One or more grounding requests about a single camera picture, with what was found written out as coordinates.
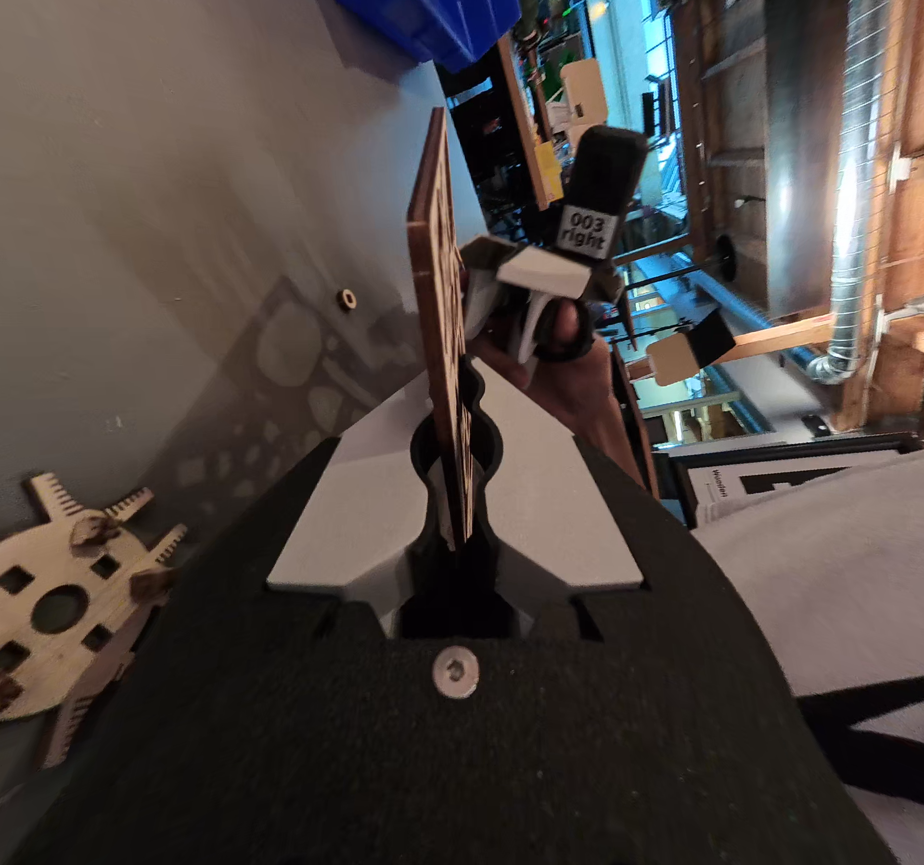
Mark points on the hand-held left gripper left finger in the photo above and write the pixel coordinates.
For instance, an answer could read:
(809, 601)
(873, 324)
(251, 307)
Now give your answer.
(346, 518)

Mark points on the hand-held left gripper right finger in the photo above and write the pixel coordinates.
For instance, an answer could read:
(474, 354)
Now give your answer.
(556, 518)

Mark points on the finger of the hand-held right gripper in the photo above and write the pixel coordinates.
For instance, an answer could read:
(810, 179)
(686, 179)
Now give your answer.
(548, 273)
(480, 309)

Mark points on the plywood parts sheet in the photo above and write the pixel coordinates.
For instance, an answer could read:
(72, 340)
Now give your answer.
(426, 266)

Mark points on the wooden toothed gear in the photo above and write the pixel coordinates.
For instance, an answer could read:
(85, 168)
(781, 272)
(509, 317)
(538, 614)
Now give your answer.
(43, 555)

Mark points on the person's right forearm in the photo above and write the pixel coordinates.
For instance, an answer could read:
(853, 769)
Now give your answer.
(624, 457)

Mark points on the person's right hand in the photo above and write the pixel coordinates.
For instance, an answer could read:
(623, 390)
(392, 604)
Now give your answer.
(577, 396)

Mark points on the cream hanging panel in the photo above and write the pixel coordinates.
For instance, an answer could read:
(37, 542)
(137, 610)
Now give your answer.
(583, 89)

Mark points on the round wooden washer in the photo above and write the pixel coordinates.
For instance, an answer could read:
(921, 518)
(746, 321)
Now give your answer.
(339, 300)

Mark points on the black framed marker sign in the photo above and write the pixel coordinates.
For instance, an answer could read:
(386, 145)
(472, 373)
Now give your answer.
(696, 490)

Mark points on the black round lamp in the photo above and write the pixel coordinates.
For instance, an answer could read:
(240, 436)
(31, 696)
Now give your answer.
(725, 257)

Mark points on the cream and black panel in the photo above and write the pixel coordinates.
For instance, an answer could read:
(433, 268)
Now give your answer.
(671, 363)

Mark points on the wooden ceiling beam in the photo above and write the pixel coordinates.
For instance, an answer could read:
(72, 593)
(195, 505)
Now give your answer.
(787, 338)

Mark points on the person's white shirt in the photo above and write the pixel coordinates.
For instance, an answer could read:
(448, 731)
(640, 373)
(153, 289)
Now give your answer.
(794, 591)

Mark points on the wide metal duct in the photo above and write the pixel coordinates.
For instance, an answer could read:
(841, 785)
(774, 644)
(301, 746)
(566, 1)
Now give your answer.
(801, 122)

